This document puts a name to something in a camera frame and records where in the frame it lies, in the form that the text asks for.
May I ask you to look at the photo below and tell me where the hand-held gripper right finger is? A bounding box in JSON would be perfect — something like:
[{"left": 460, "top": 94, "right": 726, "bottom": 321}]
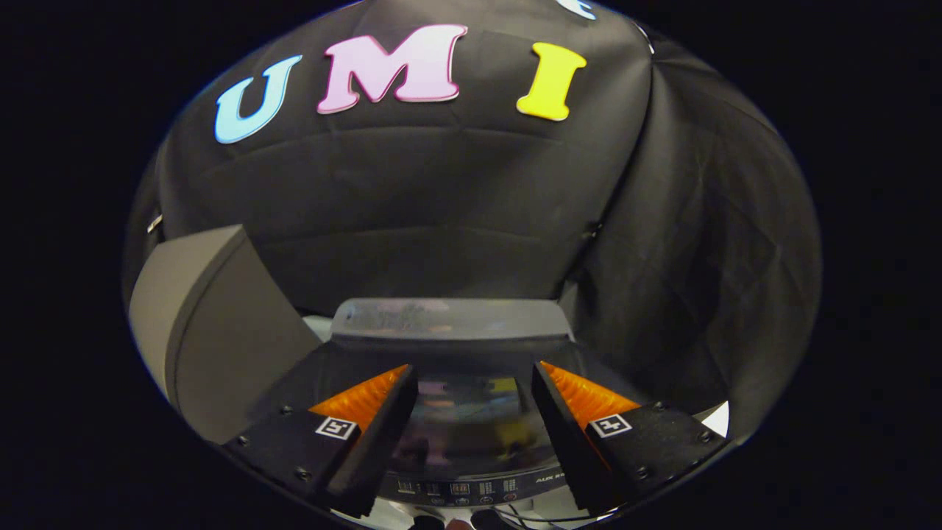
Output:
[{"left": 531, "top": 361, "right": 732, "bottom": 515}]

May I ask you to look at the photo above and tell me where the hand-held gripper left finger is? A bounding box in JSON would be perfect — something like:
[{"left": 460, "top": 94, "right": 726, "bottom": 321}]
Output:
[{"left": 221, "top": 363, "right": 419, "bottom": 518}]

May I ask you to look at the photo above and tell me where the grey washing machine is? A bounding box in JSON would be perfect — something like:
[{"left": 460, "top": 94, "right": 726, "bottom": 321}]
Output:
[{"left": 243, "top": 297, "right": 663, "bottom": 527}]

